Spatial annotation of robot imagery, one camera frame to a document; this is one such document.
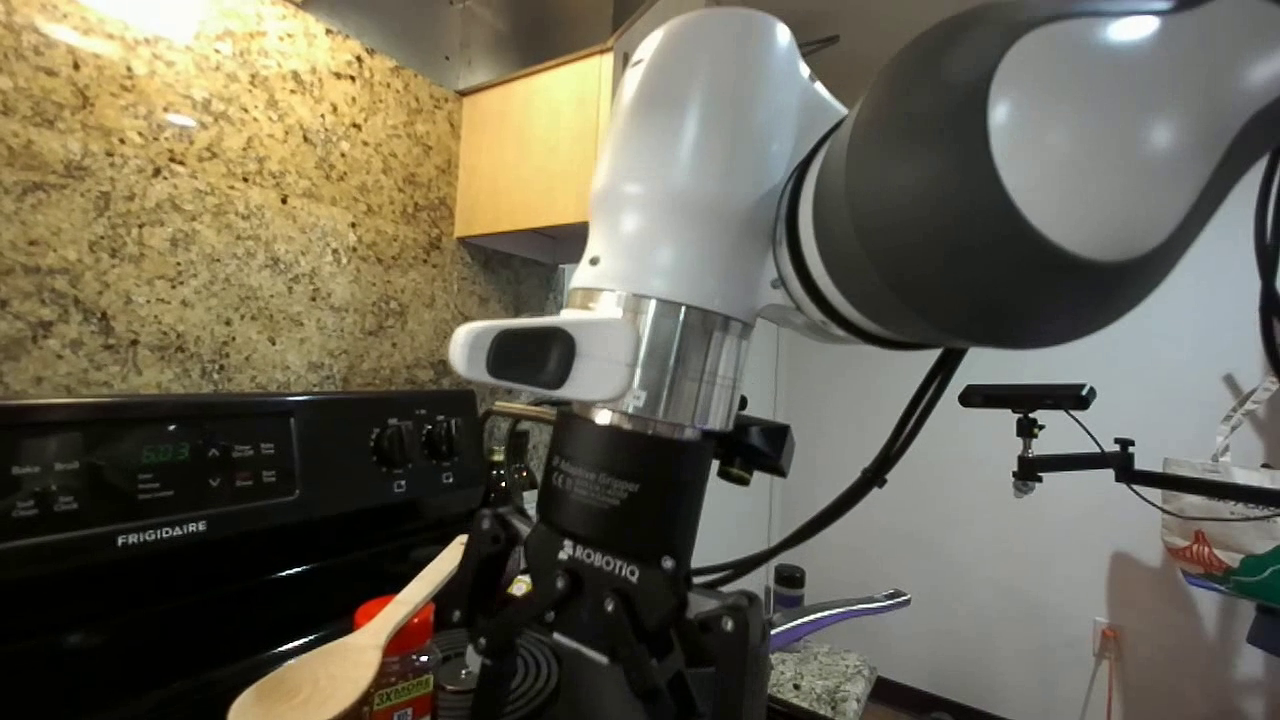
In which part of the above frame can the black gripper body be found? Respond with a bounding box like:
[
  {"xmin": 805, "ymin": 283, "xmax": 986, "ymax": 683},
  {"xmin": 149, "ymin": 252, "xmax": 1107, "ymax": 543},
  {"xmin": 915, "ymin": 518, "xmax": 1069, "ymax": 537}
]
[{"xmin": 463, "ymin": 412, "xmax": 767, "ymax": 720}]

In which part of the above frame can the wooden spoon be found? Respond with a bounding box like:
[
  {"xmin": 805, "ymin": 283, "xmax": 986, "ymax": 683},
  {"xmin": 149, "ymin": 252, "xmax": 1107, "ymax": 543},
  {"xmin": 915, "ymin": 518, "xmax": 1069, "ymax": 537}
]
[{"xmin": 223, "ymin": 537, "xmax": 469, "ymax": 720}]

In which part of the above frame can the dark grey cooking pot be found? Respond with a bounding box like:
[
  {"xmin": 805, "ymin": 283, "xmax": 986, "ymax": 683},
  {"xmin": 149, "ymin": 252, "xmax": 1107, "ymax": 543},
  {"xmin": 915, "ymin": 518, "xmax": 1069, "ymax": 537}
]
[{"xmin": 767, "ymin": 589, "xmax": 911, "ymax": 652}]

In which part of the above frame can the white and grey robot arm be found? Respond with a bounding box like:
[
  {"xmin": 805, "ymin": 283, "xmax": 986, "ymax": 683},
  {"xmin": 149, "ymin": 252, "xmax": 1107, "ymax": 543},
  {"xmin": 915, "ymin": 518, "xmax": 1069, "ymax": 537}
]
[{"xmin": 448, "ymin": 0, "xmax": 1280, "ymax": 720}]

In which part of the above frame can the black capped seasoning jar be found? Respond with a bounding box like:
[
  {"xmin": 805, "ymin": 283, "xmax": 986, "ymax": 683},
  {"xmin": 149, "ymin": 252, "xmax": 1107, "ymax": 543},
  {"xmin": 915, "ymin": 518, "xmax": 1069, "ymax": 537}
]
[{"xmin": 767, "ymin": 565, "xmax": 807, "ymax": 614}]

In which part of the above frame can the red capped spice jar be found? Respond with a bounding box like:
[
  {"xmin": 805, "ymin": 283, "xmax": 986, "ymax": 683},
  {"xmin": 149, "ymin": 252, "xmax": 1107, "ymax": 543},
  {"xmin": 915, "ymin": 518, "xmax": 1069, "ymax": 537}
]
[{"xmin": 343, "ymin": 605, "xmax": 435, "ymax": 720}]

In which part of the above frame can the wooden upper cabinet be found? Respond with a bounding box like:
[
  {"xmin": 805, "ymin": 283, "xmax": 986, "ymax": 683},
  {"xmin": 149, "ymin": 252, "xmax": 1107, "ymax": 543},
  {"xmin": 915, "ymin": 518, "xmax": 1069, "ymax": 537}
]
[{"xmin": 455, "ymin": 54, "xmax": 615, "ymax": 263}]

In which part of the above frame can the black electric stove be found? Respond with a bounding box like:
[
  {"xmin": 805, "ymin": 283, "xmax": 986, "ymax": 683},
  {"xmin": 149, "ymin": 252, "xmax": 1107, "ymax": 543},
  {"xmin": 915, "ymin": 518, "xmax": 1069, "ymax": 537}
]
[{"xmin": 0, "ymin": 390, "xmax": 488, "ymax": 720}]

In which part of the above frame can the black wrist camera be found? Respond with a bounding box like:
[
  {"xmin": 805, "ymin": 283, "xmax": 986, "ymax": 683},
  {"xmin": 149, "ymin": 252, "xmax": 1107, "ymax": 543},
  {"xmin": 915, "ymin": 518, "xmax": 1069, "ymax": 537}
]
[{"xmin": 714, "ymin": 417, "xmax": 798, "ymax": 487}]

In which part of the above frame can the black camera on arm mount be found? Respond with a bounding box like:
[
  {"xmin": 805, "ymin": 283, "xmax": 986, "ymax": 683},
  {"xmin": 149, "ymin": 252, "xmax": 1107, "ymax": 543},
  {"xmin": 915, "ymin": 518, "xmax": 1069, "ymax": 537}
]
[{"xmin": 955, "ymin": 379, "xmax": 1280, "ymax": 513}]

